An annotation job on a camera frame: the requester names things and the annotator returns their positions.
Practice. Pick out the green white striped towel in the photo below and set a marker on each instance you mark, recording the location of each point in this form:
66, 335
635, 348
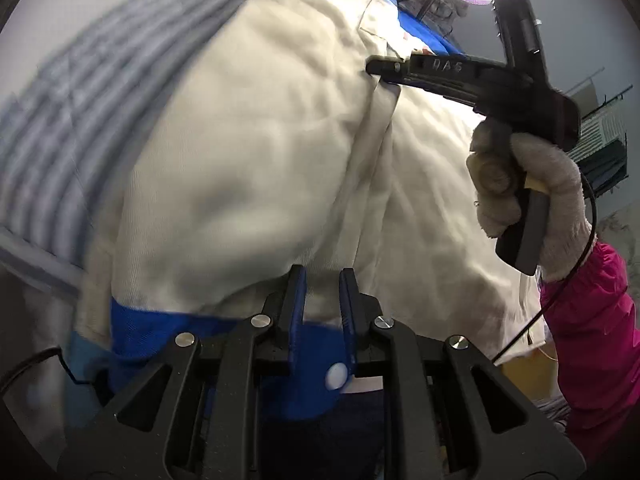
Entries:
600, 135

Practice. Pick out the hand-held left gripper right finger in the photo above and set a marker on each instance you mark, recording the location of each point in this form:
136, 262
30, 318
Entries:
347, 305

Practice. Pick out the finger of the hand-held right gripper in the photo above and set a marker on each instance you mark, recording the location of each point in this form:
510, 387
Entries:
430, 71

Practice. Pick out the person's right forearm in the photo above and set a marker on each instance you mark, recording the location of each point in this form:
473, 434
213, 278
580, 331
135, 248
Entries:
595, 335

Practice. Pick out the beige and blue jacket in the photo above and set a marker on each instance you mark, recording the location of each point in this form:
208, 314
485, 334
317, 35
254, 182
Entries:
240, 160

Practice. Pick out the black clothes rack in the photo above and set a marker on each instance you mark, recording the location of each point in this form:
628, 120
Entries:
622, 95

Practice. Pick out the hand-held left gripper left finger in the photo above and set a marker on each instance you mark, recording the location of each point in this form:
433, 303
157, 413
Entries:
297, 305

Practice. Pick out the person's right hand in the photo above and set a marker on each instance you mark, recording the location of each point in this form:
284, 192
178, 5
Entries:
557, 180

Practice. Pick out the dark hanging clothes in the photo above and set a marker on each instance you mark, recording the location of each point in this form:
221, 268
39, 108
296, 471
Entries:
607, 170

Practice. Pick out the blue white striped blanket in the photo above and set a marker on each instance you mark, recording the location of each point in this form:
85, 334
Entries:
75, 110

